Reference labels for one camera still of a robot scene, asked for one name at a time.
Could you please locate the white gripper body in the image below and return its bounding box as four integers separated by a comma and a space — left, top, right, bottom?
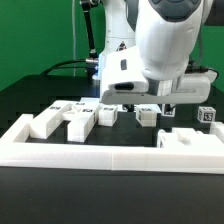
100, 47, 217, 104

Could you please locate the white chair seat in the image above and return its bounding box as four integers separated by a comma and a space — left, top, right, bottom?
157, 127, 224, 149

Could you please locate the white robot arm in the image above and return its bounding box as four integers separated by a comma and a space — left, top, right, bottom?
98, 0, 215, 104

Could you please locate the white chair back part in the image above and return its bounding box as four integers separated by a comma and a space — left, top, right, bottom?
62, 102, 100, 143

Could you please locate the white long chair part left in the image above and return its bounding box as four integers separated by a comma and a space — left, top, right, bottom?
30, 101, 71, 139

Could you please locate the white tag base sheet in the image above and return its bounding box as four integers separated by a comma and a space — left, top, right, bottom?
80, 97, 134, 112

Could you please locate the white U-shaped fence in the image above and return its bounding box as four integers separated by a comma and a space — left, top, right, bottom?
0, 114, 224, 174

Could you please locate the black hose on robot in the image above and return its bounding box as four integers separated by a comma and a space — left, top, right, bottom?
79, 0, 100, 69

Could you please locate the black cable on table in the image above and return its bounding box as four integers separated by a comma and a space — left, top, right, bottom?
40, 59, 88, 77

